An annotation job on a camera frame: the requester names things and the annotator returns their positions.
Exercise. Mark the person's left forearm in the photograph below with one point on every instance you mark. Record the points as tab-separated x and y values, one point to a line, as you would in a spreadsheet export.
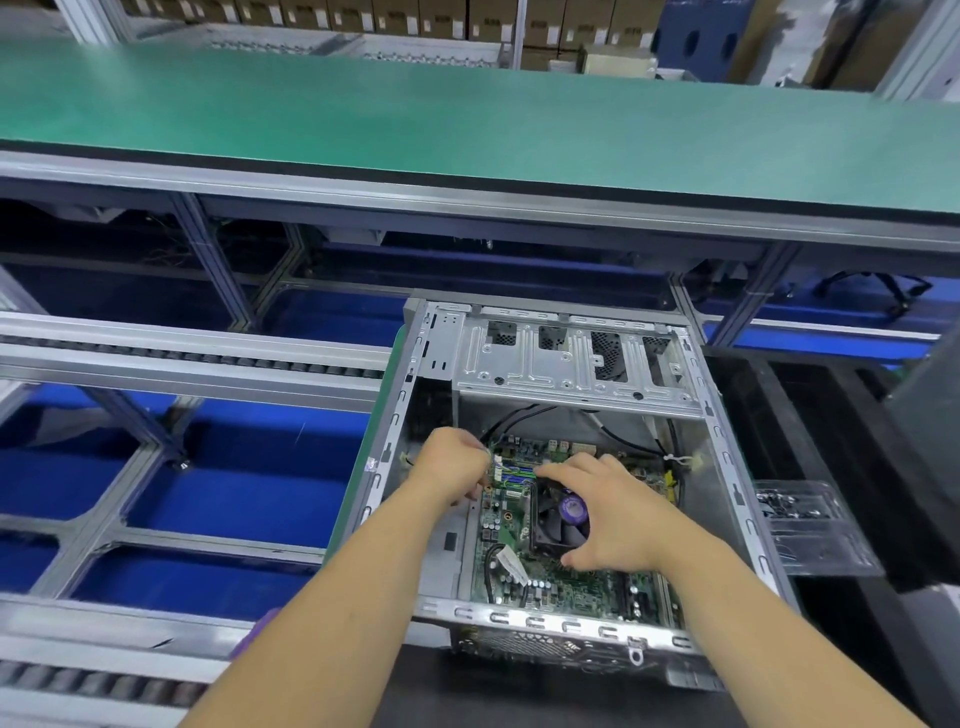
330	630

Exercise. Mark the person's left hand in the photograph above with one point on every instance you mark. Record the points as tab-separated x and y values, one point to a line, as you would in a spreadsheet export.
450	465

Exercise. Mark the stack of cardboard boxes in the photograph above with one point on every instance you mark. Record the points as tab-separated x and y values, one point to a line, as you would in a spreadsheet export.
375	15

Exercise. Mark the grey flat metal rail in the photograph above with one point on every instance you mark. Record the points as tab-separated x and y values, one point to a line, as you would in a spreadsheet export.
180	360

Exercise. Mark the green conveyor belt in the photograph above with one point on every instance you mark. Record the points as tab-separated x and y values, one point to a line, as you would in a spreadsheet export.
450	128

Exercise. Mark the black CPU cooler fan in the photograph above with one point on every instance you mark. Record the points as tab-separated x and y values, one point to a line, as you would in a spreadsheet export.
558	518

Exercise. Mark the clear plastic screw tray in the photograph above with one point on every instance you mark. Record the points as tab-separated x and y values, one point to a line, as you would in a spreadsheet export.
818	528

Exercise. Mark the person's right hand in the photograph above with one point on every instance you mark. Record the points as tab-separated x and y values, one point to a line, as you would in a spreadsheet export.
630	518

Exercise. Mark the person's right forearm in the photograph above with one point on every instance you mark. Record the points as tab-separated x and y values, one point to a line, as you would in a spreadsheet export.
780	645

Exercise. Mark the grey metal computer case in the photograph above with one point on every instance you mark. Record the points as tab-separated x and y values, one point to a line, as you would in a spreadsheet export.
428	375

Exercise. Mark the grey roller conveyor rail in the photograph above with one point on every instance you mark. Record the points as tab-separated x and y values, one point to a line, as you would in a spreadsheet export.
105	660

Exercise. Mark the green motherboard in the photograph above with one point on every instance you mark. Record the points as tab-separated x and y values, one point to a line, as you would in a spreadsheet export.
503	525

